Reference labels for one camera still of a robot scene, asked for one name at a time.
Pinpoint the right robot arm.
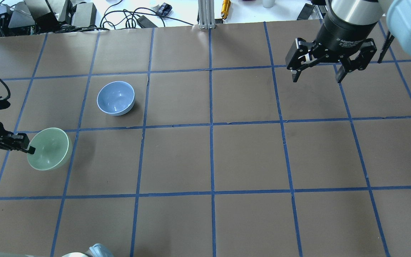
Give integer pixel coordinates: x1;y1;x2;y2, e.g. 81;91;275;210
285;0;411;83

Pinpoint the aluminium frame post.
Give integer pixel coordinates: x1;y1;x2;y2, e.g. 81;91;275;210
197;0;216;29

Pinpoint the black flat box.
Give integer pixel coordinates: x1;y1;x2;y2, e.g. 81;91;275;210
296;3;314;20

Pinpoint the blue bowl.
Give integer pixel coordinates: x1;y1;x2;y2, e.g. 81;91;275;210
96;81;136;116

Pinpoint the white cup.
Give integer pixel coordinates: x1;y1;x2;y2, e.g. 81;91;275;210
262;0;275;8

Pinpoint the black power adapter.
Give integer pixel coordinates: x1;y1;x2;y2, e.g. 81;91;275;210
136;16;158;28

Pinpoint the green bowl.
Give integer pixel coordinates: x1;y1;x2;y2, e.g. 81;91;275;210
27;127;73;171

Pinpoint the black cable bundle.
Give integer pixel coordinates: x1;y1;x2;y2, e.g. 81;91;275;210
95;0;194;30

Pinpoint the black drag chain cable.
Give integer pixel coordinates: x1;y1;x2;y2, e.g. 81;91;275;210
377;30;395;64

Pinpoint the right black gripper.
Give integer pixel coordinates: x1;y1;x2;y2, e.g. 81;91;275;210
286;14;377;83

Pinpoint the small blue black device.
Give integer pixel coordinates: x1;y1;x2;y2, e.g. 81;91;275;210
156;2;172;17

